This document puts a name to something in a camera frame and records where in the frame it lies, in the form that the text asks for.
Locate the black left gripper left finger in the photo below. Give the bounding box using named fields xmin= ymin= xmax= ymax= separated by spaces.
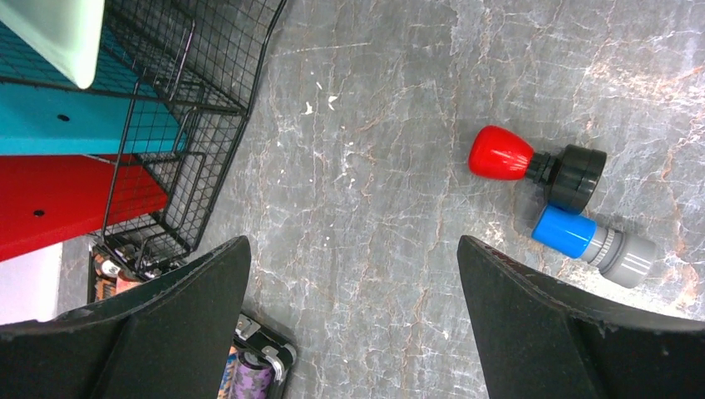
xmin=1 ymin=236 xmax=251 ymax=398

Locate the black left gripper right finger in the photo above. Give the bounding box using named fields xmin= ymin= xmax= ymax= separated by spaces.
xmin=457 ymin=235 xmax=704 ymax=398

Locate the red clipboard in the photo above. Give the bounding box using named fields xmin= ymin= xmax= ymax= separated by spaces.
xmin=1 ymin=155 xmax=168 ymax=260

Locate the teal blue clipboard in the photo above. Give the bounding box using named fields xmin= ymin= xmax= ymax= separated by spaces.
xmin=1 ymin=26 xmax=186 ymax=155

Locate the black wire mesh organizer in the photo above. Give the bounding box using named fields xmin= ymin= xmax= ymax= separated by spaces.
xmin=1 ymin=1 xmax=285 ymax=278

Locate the light green clipboard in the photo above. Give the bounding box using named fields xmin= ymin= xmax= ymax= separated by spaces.
xmin=1 ymin=0 xmax=106 ymax=89

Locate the purple chip stack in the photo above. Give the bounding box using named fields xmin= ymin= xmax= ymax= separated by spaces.
xmin=229 ymin=352 xmax=274 ymax=399

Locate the orange black chip stack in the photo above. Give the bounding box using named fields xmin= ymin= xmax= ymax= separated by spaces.
xmin=88 ymin=248 xmax=142 ymax=302

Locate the black poker chip case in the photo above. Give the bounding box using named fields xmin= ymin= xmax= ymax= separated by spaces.
xmin=87 ymin=245 xmax=298 ymax=398

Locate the blue grey small cylinder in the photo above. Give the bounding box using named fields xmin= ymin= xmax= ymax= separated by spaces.
xmin=531 ymin=205 xmax=657 ymax=288

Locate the red black stamp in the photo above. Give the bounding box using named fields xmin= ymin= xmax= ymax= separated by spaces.
xmin=468 ymin=126 xmax=607 ymax=214

